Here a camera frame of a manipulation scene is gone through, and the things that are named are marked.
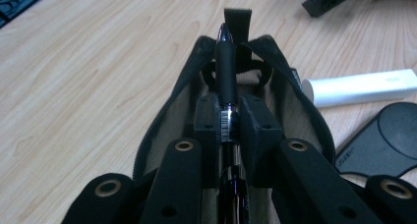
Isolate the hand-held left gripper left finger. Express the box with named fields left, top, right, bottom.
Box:
left=193, top=93, right=219, bottom=189

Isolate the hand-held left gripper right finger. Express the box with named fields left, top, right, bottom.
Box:
left=239, top=95, right=283, bottom=189

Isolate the black pencil case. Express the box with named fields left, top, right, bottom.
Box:
left=132, top=7, right=337, bottom=224

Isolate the black pen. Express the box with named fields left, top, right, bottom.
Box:
left=214, top=22, right=252, bottom=224

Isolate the black correction tape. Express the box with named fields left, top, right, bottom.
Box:
left=333, top=101, right=417, bottom=179

